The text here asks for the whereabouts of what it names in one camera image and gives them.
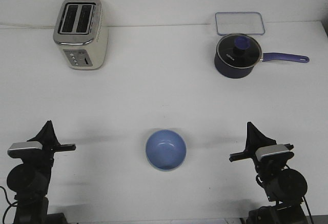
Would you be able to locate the glass pot lid blue knob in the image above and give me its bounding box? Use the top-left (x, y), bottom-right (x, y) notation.
top-left (216, 33), bottom-right (262, 69)

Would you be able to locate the black cable left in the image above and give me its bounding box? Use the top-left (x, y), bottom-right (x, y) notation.
top-left (0, 185), bottom-right (18, 224)

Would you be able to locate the green bowl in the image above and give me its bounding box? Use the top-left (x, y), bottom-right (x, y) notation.
top-left (149, 163), bottom-right (183, 172)

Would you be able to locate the blue bowl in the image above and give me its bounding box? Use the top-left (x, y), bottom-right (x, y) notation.
top-left (145, 130), bottom-right (187, 169)

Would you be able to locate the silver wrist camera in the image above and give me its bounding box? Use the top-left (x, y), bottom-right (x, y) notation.
top-left (255, 144), bottom-right (290, 161)
top-left (7, 141), bottom-right (43, 158)

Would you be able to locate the black cable right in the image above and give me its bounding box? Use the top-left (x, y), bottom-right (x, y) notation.
top-left (299, 195), bottom-right (314, 224)

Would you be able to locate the black cable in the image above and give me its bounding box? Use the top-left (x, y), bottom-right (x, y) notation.
top-left (299, 195), bottom-right (314, 224)
top-left (0, 185), bottom-right (18, 224)

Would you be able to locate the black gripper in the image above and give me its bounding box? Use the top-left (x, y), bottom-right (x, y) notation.
top-left (28, 120), bottom-right (76, 168)
top-left (229, 121), bottom-right (294, 177)

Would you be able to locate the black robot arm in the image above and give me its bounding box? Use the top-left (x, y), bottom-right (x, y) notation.
top-left (229, 121), bottom-right (312, 223)
top-left (7, 120), bottom-right (76, 223)

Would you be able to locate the dark blue saucepan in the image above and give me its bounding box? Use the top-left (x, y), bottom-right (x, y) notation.
top-left (214, 46), bottom-right (310, 79)

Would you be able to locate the cream and steel toaster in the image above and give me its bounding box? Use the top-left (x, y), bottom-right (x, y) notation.
top-left (53, 0), bottom-right (109, 70)

